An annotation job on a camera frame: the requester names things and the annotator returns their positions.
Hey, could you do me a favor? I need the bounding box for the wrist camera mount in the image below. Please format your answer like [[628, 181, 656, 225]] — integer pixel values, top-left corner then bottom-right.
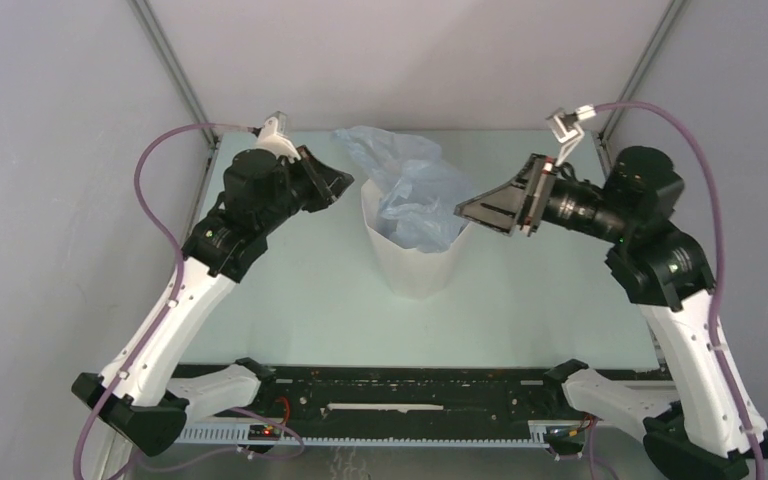
[[254, 111, 301, 163], [546, 104, 597, 168]]

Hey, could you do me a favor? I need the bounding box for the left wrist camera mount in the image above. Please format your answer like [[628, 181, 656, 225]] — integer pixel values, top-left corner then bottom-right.
[[254, 111, 301, 163]]

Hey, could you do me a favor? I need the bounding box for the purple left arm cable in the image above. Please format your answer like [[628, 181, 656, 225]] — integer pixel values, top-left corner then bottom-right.
[[72, 123, 263, 480]]

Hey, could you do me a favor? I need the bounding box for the aluminium frame post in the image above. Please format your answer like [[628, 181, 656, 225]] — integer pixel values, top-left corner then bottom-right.
[[95, 0, 223, 480], [592, 0, 736, 480]]

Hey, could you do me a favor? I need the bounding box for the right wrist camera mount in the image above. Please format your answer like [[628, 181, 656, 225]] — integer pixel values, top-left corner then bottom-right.
[[546, 104, 597, 168]]

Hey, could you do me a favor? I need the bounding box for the light blue plastic trash bag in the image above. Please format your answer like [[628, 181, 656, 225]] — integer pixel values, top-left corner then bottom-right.
[[333, 126, 477, 253]]

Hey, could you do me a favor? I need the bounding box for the right aluminium frame post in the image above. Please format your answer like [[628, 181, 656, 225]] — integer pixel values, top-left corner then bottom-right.
[[592, 0, 736, 480]]

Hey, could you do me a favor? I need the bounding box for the white slotted cable duct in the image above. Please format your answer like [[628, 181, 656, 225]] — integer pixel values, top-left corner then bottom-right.
[[175, 422, 549, 449]]

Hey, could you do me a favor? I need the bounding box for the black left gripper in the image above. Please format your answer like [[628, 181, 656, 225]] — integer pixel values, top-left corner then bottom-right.
[[258, 145, 355, 234]]

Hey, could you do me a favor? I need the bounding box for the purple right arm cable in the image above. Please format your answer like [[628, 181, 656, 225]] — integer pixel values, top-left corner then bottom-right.
[[589, 101, 766, 480]]

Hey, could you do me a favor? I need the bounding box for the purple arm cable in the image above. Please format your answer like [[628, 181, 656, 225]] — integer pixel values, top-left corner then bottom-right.
[[589, 101, 766, 480], [72, 123, 263, 480]]

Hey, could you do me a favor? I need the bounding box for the left aluminium frame post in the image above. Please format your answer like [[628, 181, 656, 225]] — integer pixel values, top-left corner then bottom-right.
[[95, 0, 223, 480]]

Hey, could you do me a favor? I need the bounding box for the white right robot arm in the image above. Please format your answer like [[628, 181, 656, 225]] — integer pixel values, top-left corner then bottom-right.
[[454, 146, 768, 479]]

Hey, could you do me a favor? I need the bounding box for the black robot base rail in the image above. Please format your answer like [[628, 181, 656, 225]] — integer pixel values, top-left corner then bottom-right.
[[213, 357, 609, 441]]

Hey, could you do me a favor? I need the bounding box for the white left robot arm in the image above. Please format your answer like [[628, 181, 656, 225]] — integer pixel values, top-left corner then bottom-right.
[[72, 146, 354, 457]]

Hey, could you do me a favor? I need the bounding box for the white octagonal trash bin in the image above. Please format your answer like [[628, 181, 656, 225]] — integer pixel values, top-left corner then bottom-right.
[[360, 180, 474, 300]]

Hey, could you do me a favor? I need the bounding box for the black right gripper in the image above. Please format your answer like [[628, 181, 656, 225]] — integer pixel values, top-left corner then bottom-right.
[[453, 151, 629, 242]]

